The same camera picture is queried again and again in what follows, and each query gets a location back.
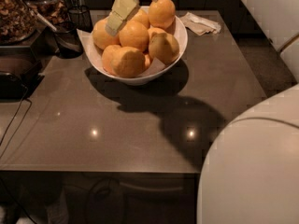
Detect white paper bowl liner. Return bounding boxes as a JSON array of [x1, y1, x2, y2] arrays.
[[79, 18, 165, 80]]

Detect crumpled paper napkins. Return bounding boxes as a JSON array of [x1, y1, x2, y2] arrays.
[[180, 12, 221, 35]]

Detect black mesh cup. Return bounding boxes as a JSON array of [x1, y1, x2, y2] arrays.
[[68, 5, 93, 32]]

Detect small hidden orange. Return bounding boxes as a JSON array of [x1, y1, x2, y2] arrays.
[[148, 27, 164, 38]]

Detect black power cable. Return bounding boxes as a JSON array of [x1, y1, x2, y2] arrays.
[[0, 75, 33, 159]]

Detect glass jar of nuts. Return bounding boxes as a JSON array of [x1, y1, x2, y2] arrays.
[[0, 0, 36, 46]]

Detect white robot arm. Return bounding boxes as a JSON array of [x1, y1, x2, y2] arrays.
[[107, 36, 299, 224]]

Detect black appliance on left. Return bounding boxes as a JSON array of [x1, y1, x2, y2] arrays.
[[0, 47, 43, 100]]

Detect white ceramic bowl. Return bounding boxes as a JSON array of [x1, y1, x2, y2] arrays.
[[78, 16, 188, 86]]

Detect white scoop handle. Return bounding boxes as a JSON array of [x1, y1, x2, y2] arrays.
[[29, 8, 57, 32]]

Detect front bumpy orange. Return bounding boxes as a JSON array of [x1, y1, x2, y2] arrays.
[[110, 47, 145, 78]]

